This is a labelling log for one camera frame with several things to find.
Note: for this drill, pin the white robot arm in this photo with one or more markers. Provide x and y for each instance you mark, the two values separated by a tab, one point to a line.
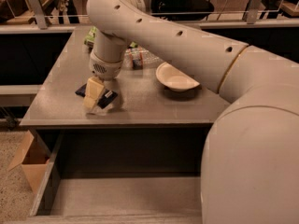
250	162

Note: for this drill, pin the open grey top drawer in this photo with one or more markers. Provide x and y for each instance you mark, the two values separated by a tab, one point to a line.
138	176

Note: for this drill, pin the green snack bag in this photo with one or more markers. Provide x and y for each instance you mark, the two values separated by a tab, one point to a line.
89	39

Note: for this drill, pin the white paper bowl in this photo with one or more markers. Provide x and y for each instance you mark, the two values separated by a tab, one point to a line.
174	79

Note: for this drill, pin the dark blue rxbar wrapper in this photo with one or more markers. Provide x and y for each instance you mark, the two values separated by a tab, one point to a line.
107	98

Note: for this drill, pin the black office chair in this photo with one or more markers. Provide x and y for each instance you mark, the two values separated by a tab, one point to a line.
181	10

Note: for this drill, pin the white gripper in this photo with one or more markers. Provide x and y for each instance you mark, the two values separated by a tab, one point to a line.
105	68

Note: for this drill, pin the cardboard box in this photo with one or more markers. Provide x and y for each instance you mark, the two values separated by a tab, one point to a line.
32	159

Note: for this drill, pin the left metal railing post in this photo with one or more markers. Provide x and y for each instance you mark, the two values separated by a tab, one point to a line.
37	8

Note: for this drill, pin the clear plastic water bottle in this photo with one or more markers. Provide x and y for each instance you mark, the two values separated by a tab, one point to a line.
139	58

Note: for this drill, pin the right metal railing post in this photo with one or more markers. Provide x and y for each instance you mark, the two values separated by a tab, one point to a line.
251	12

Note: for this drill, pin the grey cabinet with top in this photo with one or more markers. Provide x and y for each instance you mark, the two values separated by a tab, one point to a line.
147	104

